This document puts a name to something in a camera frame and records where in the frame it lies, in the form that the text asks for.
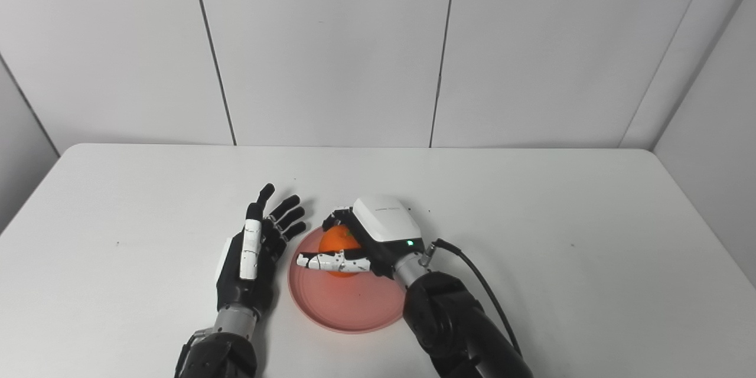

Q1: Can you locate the pink round plate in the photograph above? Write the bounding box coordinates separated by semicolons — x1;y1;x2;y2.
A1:
288;226;414;333

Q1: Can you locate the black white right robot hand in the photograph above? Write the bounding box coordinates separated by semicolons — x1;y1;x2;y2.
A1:
296;194;425;279

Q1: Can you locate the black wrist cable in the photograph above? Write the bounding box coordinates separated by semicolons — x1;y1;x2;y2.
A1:
426;239;523;358

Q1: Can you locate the orange fruit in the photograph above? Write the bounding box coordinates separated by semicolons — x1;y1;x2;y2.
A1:
319;226;362;278

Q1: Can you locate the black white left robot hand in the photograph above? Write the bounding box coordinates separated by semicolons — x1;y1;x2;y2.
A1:
216;183;307;315

